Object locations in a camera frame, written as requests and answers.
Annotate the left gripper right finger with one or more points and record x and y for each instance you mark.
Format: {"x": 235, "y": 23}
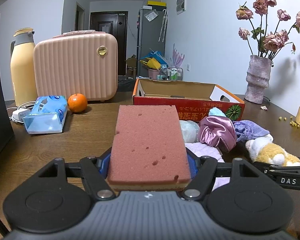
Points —
{"x": 202, "y": 171}

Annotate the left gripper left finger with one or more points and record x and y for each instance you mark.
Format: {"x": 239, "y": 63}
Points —
{"x": 94, "y": 172}

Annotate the lilac fluffy towel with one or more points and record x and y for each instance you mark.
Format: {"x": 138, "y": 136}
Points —
{"x": 200, "y": 150}

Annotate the yellow white plush toy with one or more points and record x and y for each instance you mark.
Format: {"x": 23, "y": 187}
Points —
{"x": 263, "y": 150}

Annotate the pink layered sponge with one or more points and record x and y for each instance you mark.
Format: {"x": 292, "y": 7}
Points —
{"x": 148, "y": 151}

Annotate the iridescent plastic bag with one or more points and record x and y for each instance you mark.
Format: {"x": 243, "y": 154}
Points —
{"x": 189, "y": 131}

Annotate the pink satin scrunchie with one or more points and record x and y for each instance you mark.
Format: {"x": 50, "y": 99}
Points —
{"x": 218, "y": 132}

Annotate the purple drawstring pouch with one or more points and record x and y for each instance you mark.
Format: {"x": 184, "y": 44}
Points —
{"x": 248, "y": 130}

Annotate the light blue plush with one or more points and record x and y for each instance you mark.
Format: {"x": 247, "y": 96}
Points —
{"x": 214, "y": 111}

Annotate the orange fruit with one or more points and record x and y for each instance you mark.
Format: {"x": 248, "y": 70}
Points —
{"x": 77, "y": 103}

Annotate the blue tissue pack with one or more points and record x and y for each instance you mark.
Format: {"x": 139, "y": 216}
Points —
{"x": 47, "y": 115}

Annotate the red cardboard box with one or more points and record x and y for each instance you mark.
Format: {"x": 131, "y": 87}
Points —
{"x": 192, "y": 100}

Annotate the pink textured vase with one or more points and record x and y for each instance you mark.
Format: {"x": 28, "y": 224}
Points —
{"x": 258, "y": 76}

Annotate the pink ribbed suitcase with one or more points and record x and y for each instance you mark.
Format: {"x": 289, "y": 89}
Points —
{"x": 75, "y": 62}

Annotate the dried pink roses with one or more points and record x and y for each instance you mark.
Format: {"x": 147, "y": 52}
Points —
{"x": 270, "y": 38}

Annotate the cream thermos jug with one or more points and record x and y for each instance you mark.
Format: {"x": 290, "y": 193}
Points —
{"x": 22, "y": 67}

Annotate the dark entrance door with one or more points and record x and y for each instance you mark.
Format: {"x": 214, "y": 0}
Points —
{"x": 114, "y": 24}

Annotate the grey refrigerator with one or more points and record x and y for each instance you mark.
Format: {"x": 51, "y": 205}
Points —
{"x": 149, "y": 26}

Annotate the yellow box on fridge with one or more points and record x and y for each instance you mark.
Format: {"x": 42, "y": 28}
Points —
{"x": 159, "y": 6}

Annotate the white charger with cable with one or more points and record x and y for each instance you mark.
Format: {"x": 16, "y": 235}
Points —
{"x": 17, "y": 113}

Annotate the wire trolley with bottles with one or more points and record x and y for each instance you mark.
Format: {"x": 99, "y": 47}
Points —
{"x": 170, "y": 73}

